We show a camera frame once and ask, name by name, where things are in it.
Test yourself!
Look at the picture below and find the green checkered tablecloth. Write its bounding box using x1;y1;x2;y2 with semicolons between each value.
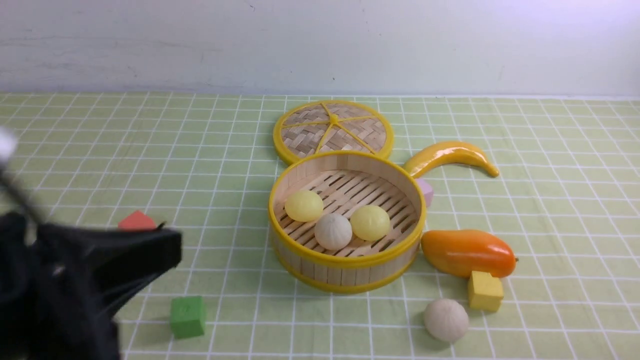
0;92;640;360

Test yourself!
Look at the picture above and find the green foam cube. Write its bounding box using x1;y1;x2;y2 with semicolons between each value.
169;295;206;340

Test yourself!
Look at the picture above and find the woven bamboo steamer lid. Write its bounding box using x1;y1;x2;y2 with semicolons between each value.
272;100;394;165

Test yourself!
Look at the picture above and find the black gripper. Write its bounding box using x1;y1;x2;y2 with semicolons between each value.
0;211;183;360

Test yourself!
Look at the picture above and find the pink foam block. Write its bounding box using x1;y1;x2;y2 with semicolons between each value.
416;178;434;208

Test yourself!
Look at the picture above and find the white bun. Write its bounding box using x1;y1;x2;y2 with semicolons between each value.
314;213;354;251
423;298;470;343

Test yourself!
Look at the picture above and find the yellow toy banana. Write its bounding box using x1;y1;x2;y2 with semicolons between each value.
402;141;500;179

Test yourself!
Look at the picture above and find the yellow foam cube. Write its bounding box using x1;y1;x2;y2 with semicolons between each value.
467;271;505;312

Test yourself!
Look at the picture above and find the red foam cube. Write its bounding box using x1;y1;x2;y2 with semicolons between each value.
118;210;158;231

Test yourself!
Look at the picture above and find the pale yellow bun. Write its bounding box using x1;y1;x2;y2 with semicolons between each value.
285;190;324;223
349;205;391;242

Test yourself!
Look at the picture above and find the orange toy mango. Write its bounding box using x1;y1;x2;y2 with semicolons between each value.
420;228;519;279

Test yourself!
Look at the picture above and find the bamboo steamer tray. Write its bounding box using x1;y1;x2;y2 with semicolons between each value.
267;151;427;294

